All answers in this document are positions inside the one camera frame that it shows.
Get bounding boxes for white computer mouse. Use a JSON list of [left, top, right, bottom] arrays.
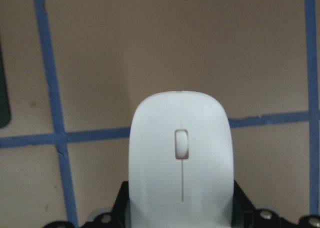
[[128, 91, 234, 227]]

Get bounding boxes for black mousepad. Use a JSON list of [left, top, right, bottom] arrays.
[[0, 46, 11, 128]]

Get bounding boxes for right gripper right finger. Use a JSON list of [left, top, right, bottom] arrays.
[[231, 180, 256, 228]]

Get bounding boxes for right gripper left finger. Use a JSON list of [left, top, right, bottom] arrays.
[[111, 181, 131, 228]]

